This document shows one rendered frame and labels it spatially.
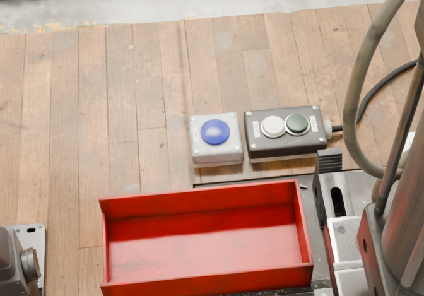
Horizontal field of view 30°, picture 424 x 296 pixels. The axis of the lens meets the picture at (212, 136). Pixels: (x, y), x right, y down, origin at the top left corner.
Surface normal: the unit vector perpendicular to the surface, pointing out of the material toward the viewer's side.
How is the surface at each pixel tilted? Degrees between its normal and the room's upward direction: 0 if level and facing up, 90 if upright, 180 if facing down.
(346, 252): 0
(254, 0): 0
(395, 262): 90
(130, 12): 0
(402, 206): 90
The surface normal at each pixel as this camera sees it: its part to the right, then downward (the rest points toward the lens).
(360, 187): -0.03, -0.57
